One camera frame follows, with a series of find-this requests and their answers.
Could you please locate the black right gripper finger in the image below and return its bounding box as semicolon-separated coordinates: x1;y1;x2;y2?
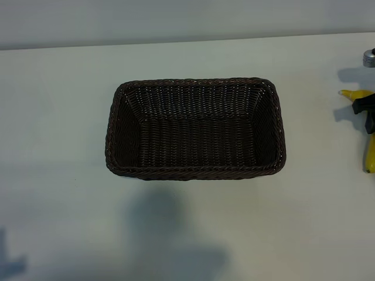
364;114;375;135
352;92;375;115

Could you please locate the yellow banana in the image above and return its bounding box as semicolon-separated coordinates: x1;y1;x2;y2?
337;89;375;174

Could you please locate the dark brown wicker basket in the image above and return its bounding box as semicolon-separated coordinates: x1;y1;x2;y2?
104;77;287;181

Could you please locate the silver capped black cylinder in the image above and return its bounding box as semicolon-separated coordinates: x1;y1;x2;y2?
362;47;375;68

